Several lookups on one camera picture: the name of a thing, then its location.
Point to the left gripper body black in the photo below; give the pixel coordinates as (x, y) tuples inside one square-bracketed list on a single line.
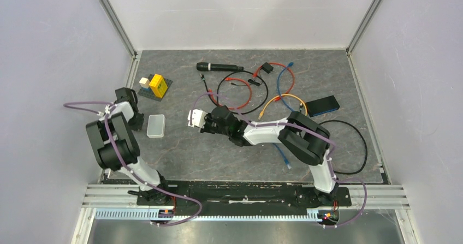
[(136, 123)]

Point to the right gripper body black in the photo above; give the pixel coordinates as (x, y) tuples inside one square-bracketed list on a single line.
[(211, 126)]

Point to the white network switch box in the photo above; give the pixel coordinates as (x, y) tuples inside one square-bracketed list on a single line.
[(156, 126)]

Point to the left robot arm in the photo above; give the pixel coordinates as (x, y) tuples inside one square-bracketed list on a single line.
[(115, 147)]

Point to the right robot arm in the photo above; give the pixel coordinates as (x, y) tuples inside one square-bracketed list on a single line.
[(303, 137)]

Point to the cream toy brick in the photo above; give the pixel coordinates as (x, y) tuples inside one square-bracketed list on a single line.
[(144, 83)]

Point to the yellow toy brick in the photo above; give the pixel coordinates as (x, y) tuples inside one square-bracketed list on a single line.
[(158, 86)]

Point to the black microphone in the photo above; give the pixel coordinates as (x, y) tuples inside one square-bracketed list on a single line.
[(213, 67)]

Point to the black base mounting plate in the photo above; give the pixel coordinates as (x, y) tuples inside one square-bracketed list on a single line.
[(214, 198)]

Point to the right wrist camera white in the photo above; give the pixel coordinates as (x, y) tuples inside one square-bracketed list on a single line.
[(196, 118)]

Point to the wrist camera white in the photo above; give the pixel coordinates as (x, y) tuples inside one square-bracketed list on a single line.
[(108, 111), (196, 118)]

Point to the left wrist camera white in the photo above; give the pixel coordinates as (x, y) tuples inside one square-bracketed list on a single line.
[(108, 111)]

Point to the white cable duct strip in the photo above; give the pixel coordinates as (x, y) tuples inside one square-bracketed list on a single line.
[(156, 215)]

